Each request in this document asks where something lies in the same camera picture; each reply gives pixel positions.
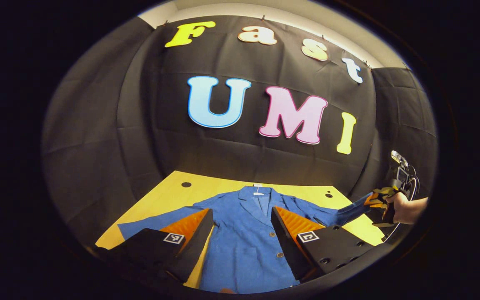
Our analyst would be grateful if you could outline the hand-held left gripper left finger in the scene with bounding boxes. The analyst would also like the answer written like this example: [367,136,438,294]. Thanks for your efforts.
[94,208,215,285]

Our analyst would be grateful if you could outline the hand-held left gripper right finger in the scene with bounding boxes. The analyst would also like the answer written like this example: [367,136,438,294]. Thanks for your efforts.
[270,206,376,283]

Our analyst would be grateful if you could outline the blue jacket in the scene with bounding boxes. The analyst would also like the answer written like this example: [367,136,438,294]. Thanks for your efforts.
[117,185,374,294]

